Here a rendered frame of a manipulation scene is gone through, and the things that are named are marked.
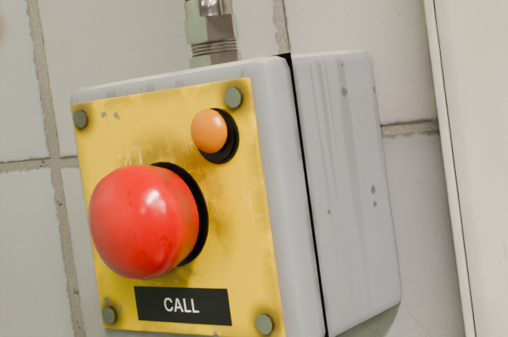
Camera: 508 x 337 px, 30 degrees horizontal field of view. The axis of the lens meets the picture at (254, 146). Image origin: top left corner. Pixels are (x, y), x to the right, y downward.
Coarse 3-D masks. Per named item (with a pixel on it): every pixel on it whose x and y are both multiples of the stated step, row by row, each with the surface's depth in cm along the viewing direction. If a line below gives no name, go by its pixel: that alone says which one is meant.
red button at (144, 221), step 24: (120, 168) 32; (144, 168) 32; (96, 192) 33; (120, 192) 31; (144, 192) 31; (168, 192) 31; (96, 216) 32; (120, 216) 31; (144, 216) 31; (168, 216) 31; (192, 216) 32; (96, 240) 32; (120, 240) 32; (144, 240) 31; (168, 240) 31; (192, 240) 32; (120, 264) 32; (144, 264) 32; (168, 264) 32
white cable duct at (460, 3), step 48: (432, 0) 33; (480, 0) 31; (432, 48) 33; (480, 48) 32; (480, 96) 32; (480, 144) 32; (480, 192) 32; (480, 240) 32; (480, 288) 33; (480, 336) 33
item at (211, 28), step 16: (192, 0) 36; (208, 0) 35; (224, 0) 36; (192, 16) 36; (208, 16) 35; (224, 16) 36; (192, 32) 36; (208, 32) 35; (224, 32) 36; (192, 48) 36; (208, 48) 36; (224, 48) 36; (192, 64) 36; (208, 64) 35
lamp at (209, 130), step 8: (200, 112) 31; (208, 112) 31; (216, 112) 31; (192, 120) 32; (200, 120) 31; (208, 120) 31; (216, 120) 31; (224, 120) 31; (192, 128) 32; (200, 128) 31; (208, 128) 31; (216, 128) 31; (224, 128) 31; (192, 136) 32; (200, 136) 31; (208, 136) 31; (216, 136) 31; (224, 136) 31; (200, 144) 31; (208, 144) 31; (216, 144) 31; (224, 144) 31; (208, 152) 32
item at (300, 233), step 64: (256, 64) 31; (320, 64) 33; (128, 128) 35; (256, 128) 31; (320, 128) 33; (192, 192) 33; (256, 192) 31; (320, 192) 32; (384, 192) 36; (192, 256) 33; (256, 256) 32; (320, 256) 32; (384, 256) 35; (128, 320) 36; (192, 320) 34; (256, 320) 32; (320, 320) 32
